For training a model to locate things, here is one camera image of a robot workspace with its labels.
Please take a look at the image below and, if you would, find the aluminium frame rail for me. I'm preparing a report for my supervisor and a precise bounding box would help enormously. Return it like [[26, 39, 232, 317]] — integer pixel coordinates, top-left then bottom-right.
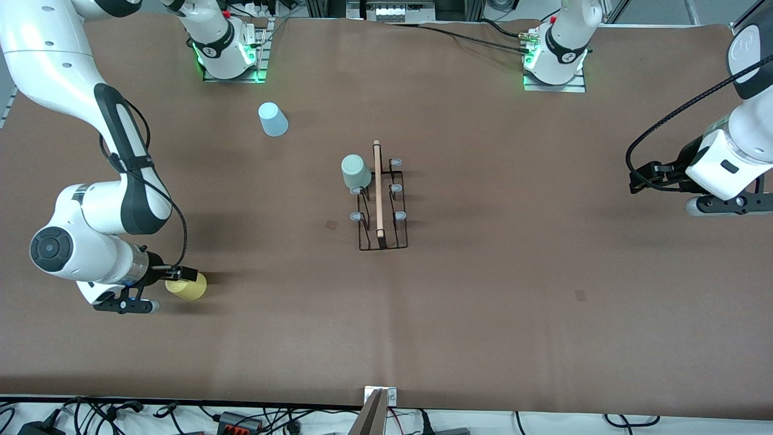
[[731, 0, 773, 34], [0, 85, 19, 129]]

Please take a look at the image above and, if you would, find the looped black cable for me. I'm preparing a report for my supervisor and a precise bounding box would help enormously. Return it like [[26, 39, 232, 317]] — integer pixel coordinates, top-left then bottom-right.
[[604, 413, 660, 430]]

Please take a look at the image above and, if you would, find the grey electrical box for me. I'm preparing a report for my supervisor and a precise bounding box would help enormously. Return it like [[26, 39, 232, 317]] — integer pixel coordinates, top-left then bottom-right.
[[347, 0, 435, 22]]

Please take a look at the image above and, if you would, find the tangled black cable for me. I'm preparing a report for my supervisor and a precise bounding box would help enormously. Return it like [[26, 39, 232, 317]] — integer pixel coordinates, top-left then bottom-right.
[[63, 397, 146, 427]]

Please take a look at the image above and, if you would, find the black orange connector block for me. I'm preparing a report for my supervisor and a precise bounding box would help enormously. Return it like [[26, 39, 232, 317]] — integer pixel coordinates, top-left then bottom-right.
[[217, 411, 264, 435]]

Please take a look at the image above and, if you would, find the yellow cup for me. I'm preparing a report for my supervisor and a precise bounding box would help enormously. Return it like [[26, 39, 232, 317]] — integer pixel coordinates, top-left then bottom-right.
[[165, 273, 207, 301]]

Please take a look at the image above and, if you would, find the thick black cable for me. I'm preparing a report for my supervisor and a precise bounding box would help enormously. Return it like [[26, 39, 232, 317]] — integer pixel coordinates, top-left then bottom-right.
[[480, 18, 527, 39]]

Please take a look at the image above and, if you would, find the teal green cup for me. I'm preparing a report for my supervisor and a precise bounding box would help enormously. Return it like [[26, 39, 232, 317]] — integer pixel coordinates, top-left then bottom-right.
[[341, 155, 372, 190]]

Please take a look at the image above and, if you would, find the grey metal camera bracket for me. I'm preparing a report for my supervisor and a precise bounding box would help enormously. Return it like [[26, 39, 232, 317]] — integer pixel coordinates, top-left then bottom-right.
[[348, 387, 398, 435]]

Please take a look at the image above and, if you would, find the thin black cable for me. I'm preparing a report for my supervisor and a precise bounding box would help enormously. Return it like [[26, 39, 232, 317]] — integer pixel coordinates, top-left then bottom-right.
[[386, 22, 531, 55]]

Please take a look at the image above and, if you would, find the aluminium arm base plate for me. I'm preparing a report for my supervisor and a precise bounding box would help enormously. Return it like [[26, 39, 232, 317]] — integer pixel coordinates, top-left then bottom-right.
[[202, 18, 270, 83], [522, 65, 587, 93]]

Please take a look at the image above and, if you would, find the light blue cup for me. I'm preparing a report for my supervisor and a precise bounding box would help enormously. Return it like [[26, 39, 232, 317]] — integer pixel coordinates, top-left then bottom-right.
[[258, 101, 289, 138]]

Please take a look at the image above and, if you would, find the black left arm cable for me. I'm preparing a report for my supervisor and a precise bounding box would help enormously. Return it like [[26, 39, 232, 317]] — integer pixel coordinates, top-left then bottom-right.
[[626, 54, 773, 193]]

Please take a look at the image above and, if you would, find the brown table cover sheet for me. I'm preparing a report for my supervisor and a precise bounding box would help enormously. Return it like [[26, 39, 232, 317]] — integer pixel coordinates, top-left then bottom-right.
[[0, 15, 773, 411]]

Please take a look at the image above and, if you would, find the white power strip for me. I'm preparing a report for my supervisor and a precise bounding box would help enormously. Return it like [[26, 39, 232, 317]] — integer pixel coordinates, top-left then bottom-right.
[[242, 0, 303, 19]]

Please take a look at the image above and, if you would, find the black power adapter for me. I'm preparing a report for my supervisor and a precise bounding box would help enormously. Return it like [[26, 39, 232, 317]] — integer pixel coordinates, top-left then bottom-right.
[[18, 420, 64, 435]]

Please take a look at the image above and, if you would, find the black wire cup holder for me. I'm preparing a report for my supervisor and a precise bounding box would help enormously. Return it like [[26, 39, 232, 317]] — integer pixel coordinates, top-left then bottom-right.
[[350, 140, 409, 251]]

